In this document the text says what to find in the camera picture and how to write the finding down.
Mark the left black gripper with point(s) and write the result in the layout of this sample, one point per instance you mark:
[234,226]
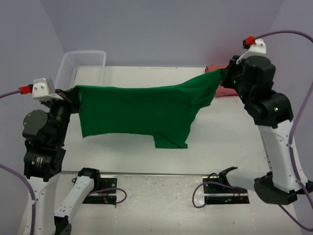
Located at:
[71,97]

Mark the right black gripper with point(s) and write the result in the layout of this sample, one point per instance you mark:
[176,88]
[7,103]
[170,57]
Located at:
[227,72]

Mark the green t shirt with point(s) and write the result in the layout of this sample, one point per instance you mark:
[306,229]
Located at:
[165,113]

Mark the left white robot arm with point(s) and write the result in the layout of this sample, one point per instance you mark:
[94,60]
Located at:
[45,134]

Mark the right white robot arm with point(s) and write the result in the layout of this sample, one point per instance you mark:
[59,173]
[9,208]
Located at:
[252,79]

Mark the folded pink t shirt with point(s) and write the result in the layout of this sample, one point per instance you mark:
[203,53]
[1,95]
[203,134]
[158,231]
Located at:
[221,91]

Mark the white plastic basket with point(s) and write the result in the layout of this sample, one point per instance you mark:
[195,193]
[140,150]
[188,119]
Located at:
[85,67]

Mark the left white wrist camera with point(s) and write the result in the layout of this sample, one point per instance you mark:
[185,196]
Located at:
[42,90]

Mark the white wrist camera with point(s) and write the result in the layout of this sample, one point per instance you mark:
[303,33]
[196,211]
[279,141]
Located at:
[42,90]
[254,47]

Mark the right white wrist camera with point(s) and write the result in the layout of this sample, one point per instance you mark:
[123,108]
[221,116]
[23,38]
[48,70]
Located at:
[254,47]

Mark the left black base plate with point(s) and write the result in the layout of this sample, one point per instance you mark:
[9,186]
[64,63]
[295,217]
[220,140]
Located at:
[103,194]

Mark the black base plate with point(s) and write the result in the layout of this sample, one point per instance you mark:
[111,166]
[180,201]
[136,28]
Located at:
[218,195]
[103,194]

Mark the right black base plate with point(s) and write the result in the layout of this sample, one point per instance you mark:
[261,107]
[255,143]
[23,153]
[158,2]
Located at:
[218,195]

